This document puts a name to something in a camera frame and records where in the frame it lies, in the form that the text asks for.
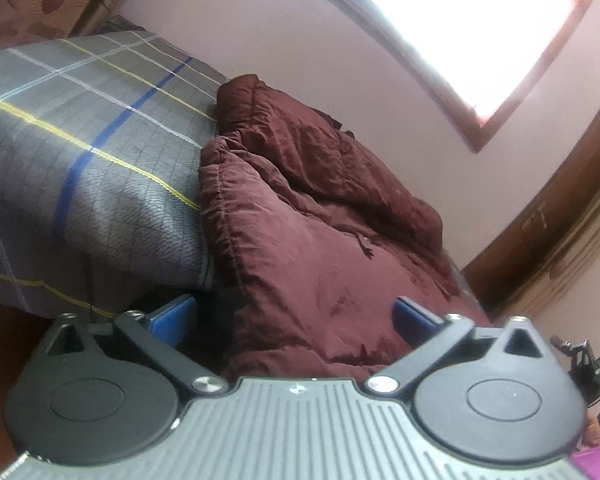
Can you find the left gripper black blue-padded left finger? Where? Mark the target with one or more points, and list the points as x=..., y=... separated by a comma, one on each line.
x=155, y=337

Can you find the maroon quilted jacket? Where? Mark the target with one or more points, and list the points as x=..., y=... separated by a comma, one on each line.
x=315, y=237

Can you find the purple patterned sleeve forearm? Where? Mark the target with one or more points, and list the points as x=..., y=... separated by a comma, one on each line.
x=587, y=457

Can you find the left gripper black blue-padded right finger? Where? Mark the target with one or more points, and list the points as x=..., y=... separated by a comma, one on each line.
x=431, y=340

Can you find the grey plaid bed sheet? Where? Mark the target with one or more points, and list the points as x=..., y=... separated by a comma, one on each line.
x=100, y=144

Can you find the wooden framed window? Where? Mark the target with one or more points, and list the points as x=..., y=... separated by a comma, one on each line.
x=478, y=59

